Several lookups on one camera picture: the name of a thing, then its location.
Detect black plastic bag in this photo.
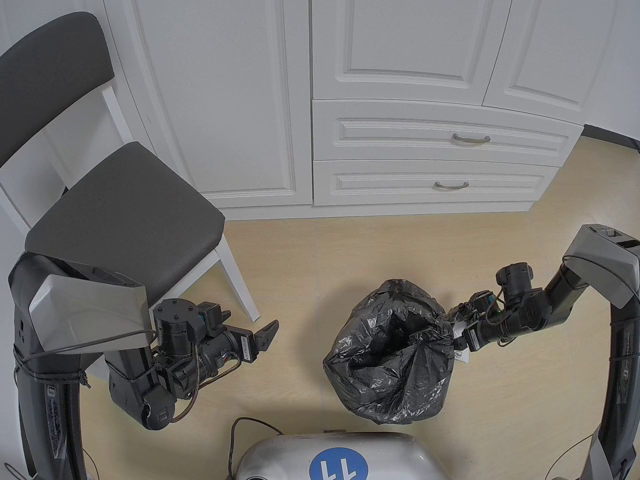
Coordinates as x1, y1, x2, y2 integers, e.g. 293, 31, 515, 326
322, 278, 457, 425

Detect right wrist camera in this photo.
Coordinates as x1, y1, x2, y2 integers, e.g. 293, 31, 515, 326
471, 290, 497, 319

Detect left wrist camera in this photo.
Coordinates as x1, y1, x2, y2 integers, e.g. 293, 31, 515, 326
199, 301, 224, 333

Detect black cable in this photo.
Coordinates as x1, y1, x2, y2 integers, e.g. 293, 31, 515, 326
227, 417, 287, 479

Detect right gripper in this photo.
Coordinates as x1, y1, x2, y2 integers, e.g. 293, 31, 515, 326
461, 319, 507, 354

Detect white chair grey cushions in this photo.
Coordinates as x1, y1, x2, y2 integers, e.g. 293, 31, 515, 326
0, 11, 261, 384

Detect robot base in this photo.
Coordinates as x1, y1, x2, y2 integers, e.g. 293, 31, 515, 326
235, 430, 447, 480

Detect black plastic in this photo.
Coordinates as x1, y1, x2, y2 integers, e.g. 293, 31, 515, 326
446, 301, 476, 330

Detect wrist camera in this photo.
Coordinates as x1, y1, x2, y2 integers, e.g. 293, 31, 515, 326
199, 301, 224, 333
471, 290, 497, 319

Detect white printed wrapper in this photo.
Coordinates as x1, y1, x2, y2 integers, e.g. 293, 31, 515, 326
451, 323, 471, 365

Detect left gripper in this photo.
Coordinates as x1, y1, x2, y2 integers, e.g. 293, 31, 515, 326
215, 319, 280, 366

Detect white wardrobe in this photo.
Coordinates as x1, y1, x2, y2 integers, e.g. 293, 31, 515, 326
97, 0, 621, 221

